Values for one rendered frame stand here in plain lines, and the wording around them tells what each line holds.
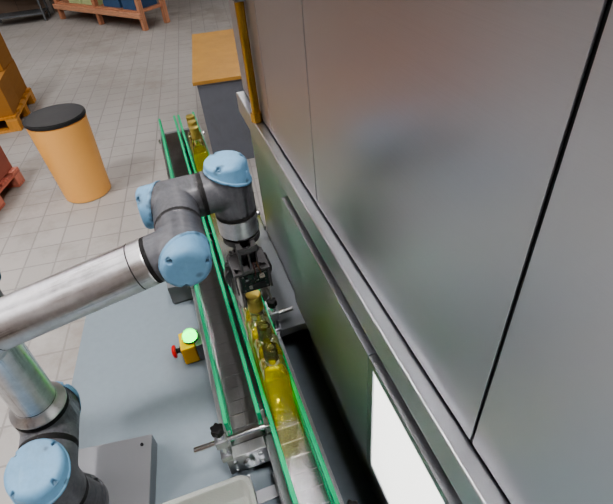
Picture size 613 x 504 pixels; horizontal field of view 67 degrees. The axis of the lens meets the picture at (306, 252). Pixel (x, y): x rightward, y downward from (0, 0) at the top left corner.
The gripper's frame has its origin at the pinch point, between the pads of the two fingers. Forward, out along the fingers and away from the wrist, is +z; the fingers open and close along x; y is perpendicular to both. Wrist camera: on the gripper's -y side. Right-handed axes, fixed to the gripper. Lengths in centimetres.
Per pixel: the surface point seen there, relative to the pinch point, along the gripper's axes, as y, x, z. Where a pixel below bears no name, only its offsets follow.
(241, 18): -37, 14, -47
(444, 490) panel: 55, 12, -14
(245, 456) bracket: 18.3, -11.3, 30.0
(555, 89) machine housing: 52, 14, -61
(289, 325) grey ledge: -14.2, 9.7, 29.5
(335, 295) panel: 19.9, 11.9, -14.4
